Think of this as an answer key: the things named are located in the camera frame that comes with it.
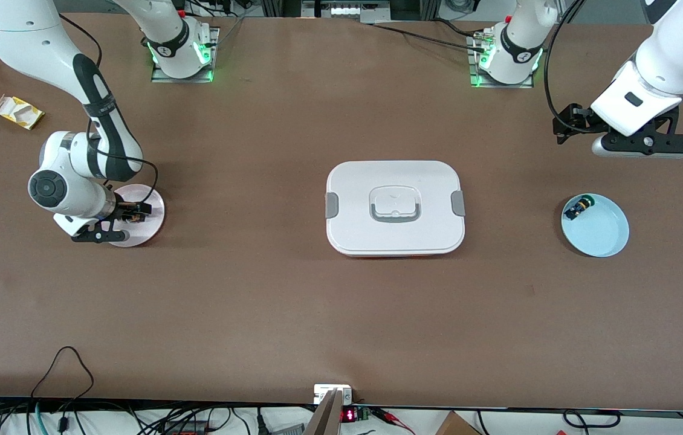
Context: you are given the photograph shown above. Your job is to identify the red clip lead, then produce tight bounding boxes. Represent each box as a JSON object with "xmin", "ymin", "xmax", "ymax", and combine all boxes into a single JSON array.
[{"xmin": 372, "ymin": 408, "xmax": 416, "ymax": 433}]

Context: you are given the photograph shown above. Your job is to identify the yellow white torn carton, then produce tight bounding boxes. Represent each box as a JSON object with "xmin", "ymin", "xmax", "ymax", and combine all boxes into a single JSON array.
[{"xmin": 0, "ymin": 95, "xmax": 45, "ymax": 131}]

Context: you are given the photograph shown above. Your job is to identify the small white box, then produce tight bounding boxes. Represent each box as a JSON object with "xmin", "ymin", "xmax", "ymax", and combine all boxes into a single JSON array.
[{"xmin": 314, "ymin": 384, "xmax": 353, "ymax": 405}]

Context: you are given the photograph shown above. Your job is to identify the black cable to base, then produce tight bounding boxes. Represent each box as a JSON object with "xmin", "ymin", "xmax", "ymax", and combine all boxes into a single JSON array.
[{"xmin": 372, "ymin": 22, "xmax": 488, "ymax": 51}]

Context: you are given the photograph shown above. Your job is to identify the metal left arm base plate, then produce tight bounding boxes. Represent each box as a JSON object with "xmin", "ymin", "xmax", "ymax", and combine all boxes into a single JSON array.
[{"xmin": 468, "ymin": 30, "xmax": 536, "ymax": 89}]

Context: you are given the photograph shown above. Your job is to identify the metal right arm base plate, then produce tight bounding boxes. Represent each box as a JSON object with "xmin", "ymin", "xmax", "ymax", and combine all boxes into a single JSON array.
[{"xmin": 151, "ymin": 27, "xmax": 220, "ymax": 83}]

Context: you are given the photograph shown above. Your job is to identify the light blue round plate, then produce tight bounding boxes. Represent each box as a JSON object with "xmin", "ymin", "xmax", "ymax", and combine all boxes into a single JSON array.
[{"xmin": 561, "ymin": 193, "xmax": 630, "ymax": 258}]

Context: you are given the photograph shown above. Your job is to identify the brown cardboard piece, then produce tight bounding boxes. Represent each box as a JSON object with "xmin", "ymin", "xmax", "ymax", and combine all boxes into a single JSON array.
[{"xmin": 435, "ymin": 411, "xmax": 482, "ymax": 435}]

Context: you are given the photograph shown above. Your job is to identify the white power strip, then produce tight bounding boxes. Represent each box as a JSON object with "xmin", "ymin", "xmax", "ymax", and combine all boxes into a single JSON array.
[{"xmin": 302, "ymin": 0, "xmax": 392, "ymax": 24}]

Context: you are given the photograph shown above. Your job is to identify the pink round plate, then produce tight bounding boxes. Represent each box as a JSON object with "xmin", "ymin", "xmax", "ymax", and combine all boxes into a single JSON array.
[{"xmin": 105, "ymin": 184, "xmax": 166, "ymax": 248}]

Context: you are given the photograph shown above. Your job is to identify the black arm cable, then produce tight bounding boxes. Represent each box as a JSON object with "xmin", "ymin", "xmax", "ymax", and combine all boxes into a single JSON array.
[
  {"xmin": 59, "ymin": 13, "xmax": 159, "ymax": 203},
  {"xmin": 544, "ymin": 0, "xmax": 605, "ymax": 135}
]

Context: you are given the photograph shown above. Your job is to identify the black coiled floor cable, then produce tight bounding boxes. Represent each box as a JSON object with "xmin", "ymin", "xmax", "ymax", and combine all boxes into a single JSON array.
[{"xmin": 562, "ymin": 409, "xmax": 621, "ymax": 430}]

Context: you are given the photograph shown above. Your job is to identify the white lunch box grey latches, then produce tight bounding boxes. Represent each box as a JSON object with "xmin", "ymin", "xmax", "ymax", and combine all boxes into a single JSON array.
[{"xmin": 325, "ymin": 160, "xmax": 466, "ymax": 258}]

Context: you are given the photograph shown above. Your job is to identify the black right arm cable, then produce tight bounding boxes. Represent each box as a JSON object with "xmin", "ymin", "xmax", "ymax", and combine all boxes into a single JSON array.
[{"xmin": 59, "ymin": 13, "xmax": 159, "ymax": 203}]

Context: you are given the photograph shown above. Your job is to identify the black looped table cable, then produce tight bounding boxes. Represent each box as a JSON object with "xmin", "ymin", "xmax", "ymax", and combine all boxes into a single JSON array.
[{"xmin": 30, "ymin": 346, "xmax": 95, "ymax": 404}]

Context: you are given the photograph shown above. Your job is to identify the grey metal bar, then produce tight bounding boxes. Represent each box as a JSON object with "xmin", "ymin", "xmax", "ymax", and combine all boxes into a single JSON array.
[{"xmin": 304, "ymin": 388, "xmax": 344, "ymax": 435}]

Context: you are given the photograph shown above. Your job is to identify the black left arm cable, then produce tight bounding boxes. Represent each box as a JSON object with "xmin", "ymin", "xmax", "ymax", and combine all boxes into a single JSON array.
[{"xmin": 544, "ymin": 0, "xmax": 605, "ymax": 135}]

